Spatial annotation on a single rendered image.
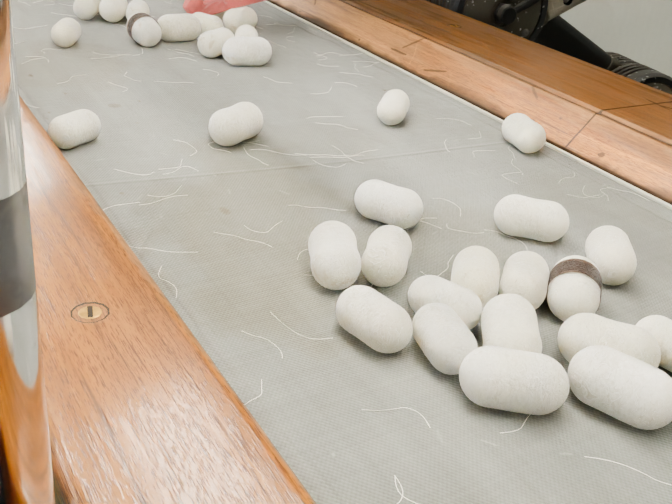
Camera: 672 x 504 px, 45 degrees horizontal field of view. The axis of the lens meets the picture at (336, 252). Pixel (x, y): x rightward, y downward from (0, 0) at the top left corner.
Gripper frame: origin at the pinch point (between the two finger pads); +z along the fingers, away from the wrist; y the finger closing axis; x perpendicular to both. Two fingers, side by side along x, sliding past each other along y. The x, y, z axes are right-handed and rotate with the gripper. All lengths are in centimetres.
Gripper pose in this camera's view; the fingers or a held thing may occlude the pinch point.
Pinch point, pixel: (195, 7)
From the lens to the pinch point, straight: 71.7
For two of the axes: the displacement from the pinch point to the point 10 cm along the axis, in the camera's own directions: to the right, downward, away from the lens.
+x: 4.7, 5.7, 6.7
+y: 5.1, 4.5, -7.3
